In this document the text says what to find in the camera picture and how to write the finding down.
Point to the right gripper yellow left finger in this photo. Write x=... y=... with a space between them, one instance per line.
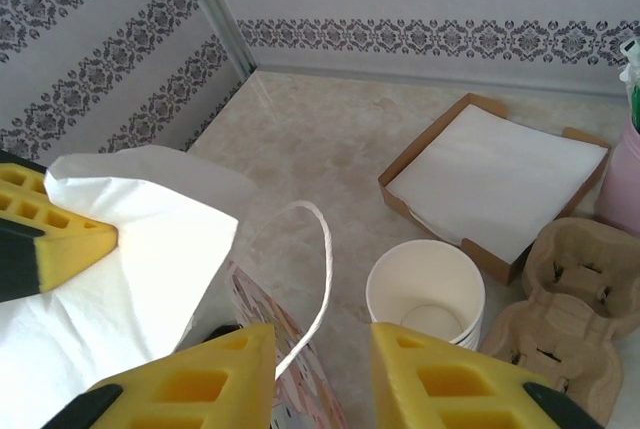
x=200 y=389

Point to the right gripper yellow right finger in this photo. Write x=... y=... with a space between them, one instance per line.
x=450 y=389

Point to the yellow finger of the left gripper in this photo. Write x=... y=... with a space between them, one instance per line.
x=70 y=249

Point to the stack of white paper cups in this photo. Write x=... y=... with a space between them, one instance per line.
x=425 y=274

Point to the white napkins on brown tray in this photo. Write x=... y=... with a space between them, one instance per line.
x=492 y=265

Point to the stack of pulp cup carriers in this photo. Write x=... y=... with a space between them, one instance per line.
x=565 y=299

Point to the stack of white napkins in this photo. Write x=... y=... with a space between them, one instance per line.
x=490 y=164

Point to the pink cup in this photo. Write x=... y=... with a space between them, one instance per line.
x=622 y=184

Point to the green paper wrapped straw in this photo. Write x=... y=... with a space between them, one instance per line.
x=635 y=99

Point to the aluminium frame post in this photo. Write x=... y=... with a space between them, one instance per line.
x=220 y=9

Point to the aluminium frame rail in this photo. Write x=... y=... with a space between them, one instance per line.
x=400 y=78

